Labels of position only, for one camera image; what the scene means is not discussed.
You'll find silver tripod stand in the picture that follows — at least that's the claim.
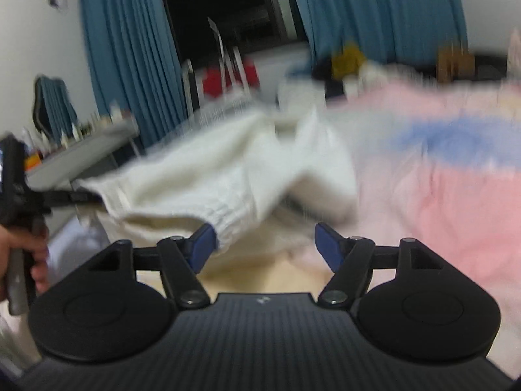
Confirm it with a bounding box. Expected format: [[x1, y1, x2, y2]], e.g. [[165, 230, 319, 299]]
[[207, 18, 252, 97]]

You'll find blue right curtain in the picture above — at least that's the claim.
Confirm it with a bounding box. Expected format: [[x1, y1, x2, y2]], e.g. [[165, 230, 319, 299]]
[[296, 0, 467, 66]]

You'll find white dressing table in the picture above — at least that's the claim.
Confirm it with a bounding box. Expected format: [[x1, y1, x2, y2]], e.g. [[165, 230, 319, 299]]
[[26, 117, 139, 189]]

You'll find white knit garment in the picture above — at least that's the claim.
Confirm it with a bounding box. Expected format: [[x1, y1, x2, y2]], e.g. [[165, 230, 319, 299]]
[[81, 109, 357, 250]]

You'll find red cloth item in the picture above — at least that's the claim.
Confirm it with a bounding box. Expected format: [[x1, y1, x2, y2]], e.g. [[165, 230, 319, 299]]
[[201, 59, 261, 99]]

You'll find blue curtain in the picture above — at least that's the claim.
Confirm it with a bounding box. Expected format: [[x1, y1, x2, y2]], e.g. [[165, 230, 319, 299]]
[[296, 0, 467, 66], [80, 0, 186, 147]]

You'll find person's left hand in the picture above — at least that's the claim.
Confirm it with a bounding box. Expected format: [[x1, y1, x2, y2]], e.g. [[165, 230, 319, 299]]
[[0, 227, 49, 301]]

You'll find blue left curtain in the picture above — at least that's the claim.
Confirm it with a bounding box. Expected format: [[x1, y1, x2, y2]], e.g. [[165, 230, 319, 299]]
[[80, 0, 186, 147]]

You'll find brown paper bag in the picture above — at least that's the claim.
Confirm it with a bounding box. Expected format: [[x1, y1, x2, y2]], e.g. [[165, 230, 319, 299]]
[[436, 42, 476, 84]]

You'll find pastel pink blue duvet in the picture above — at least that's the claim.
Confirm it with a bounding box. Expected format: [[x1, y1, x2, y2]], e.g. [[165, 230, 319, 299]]
[[279, 81, 520, 377]]

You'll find mustard yellow garment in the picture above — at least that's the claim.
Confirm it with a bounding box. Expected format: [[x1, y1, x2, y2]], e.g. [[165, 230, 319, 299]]
[[331, 42, 366, 80]]

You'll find black wavy frame mirror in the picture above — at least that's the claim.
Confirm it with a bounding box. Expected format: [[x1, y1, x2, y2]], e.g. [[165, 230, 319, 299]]
[[32, 75, 78, 143]]

